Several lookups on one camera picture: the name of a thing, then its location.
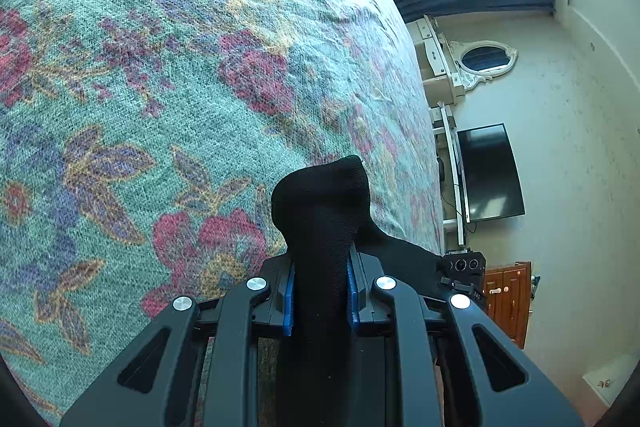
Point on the black television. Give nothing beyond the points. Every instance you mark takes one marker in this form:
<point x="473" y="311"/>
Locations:
<point x="490" y="172"/>

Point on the wooden cabinet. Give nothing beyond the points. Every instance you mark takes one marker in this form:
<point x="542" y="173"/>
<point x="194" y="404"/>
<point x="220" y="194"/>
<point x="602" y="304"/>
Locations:
<point x="507" y="302"/>

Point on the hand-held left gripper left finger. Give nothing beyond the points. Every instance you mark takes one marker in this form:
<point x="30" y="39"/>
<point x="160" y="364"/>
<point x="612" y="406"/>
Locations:
<point x="289" y="302"/>

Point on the oval mirror white frame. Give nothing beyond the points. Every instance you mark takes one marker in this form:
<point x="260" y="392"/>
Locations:
<point x="482" y="59"/>

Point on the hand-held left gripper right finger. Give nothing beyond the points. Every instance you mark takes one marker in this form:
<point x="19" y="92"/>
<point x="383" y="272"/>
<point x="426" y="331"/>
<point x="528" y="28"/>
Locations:
<point x="351" y="302"/>

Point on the black pants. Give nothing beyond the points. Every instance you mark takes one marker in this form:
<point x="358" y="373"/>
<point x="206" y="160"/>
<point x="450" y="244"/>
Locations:
<point x="320" y="232"/>

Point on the white tv stand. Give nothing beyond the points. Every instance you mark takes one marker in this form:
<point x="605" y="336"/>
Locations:
<point x="452" y="142"/>

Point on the white dresser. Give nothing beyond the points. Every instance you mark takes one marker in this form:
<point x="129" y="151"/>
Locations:
<point x="440" y="57"/>

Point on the floral blanket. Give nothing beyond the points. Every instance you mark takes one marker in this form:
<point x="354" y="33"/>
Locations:
<point x="150" y="57"/>

